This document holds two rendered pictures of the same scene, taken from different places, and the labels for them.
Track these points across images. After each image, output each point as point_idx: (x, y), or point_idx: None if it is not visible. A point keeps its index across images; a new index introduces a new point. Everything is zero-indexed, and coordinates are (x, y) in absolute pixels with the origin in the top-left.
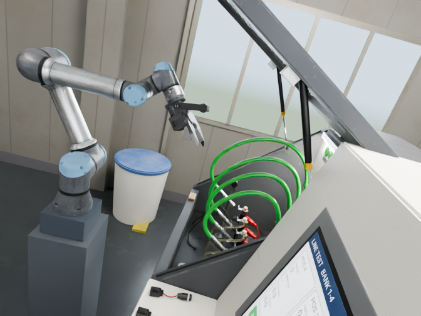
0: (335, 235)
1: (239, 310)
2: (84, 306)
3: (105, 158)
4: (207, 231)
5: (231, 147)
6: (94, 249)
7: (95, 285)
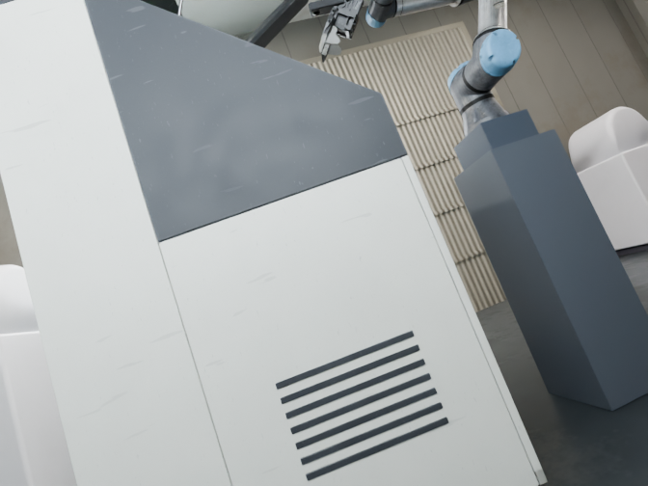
0: None
1: None
2: (508, 283)
3: (480, 58)
4: None
5: None
6: (475, 191)
7: (530, 276)
